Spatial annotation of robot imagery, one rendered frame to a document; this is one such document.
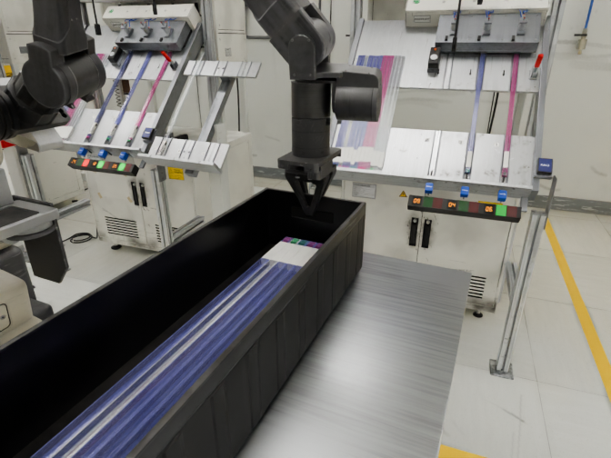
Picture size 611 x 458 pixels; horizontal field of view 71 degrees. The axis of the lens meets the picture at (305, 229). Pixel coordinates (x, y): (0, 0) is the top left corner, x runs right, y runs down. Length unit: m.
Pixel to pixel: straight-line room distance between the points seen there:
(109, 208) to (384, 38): 1.68
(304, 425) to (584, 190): 3.30
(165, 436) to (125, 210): 2.25
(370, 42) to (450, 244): 0.88
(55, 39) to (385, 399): 0.68
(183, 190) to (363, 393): 1.86
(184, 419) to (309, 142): 0.42
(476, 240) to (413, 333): 1.32
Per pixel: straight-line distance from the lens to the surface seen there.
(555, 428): 1.71
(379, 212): 1.86
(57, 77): 0.79
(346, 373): 0.51
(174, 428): 0.32
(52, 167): 3.50
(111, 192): 2.55
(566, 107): 3.45
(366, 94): 0.60
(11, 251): 1.23
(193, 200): 2.23
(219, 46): 2.38
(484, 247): 1.89
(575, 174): 3.56
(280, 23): 0.60
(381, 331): 0.57
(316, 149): 0.63
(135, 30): 2.34
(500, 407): 1.70
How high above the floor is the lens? 1.14
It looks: 24 degrees down
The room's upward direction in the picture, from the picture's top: straight up
